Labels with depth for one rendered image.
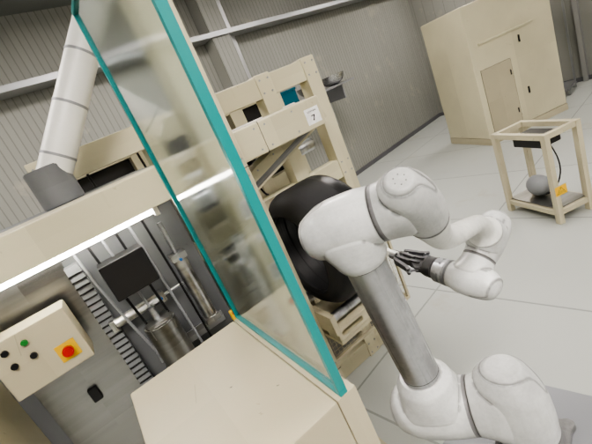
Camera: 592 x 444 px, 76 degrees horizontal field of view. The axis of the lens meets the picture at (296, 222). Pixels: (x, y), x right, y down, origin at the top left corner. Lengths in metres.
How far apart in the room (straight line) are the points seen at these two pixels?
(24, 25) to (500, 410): 5.15
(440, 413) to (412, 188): 0.62
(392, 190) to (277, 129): 1.19
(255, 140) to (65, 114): 0.75
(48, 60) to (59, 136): 3.54
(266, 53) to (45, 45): 2.99
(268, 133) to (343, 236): 1.11
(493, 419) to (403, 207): 0.61
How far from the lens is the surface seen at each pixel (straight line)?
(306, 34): 7.17
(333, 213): 0.81
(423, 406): 1.12
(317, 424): 0.82
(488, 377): 1.11
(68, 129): 1.65
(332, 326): 1.66
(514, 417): 1.13
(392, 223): 0.78
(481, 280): 1.27
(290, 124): 1.90
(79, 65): 1.70
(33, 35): 5.23
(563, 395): 1.42
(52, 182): 1.62
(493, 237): 1.28
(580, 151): 3.87
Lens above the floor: 1.83
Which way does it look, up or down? 17 degrees down
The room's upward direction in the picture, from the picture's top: 24 degrees counter-clockwise
